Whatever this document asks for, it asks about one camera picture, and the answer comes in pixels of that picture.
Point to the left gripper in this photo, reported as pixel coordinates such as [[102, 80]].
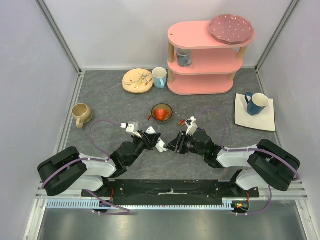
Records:
[[150, 140]]

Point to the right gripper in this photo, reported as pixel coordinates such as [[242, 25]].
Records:
[[180, 143]]

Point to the white remote control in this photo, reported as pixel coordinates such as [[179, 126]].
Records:
[[160, 146]]

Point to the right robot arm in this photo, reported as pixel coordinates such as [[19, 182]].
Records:
[[267, 163]]

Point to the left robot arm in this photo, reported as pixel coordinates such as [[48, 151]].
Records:
[[70, 169]]

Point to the orange cup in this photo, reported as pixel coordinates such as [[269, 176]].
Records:
[[161, 114]]

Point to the yellow floral plate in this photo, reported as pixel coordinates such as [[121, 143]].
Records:
[[137, 81]]

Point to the light blue mug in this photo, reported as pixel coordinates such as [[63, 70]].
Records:
[[159, 75]]

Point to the beige mug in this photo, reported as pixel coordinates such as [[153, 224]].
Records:
[[82, 114]]

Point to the pink three-tier shelf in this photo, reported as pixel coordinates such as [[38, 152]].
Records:
[[214, 64]]

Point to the grey mug on shelf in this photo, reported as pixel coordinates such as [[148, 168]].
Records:
[[184, 57]]

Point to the dark blue mug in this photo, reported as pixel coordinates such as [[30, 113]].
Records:
[[255, 103]]

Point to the white square plate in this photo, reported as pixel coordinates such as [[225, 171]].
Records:
[[264, 121]]

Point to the pink dotted plate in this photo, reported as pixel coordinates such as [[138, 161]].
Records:
[[230, 29]]

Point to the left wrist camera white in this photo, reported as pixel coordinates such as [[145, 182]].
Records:
[[131, 128]]

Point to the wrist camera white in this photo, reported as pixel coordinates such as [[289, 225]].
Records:
[[131, 128], [191, 126]]

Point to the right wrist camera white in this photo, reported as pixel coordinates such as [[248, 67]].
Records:
[[191, 126]]

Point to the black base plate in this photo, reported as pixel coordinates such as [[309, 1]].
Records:
[[130, 191]]

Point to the white cable duct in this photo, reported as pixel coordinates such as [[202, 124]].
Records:
[[97, 205]]

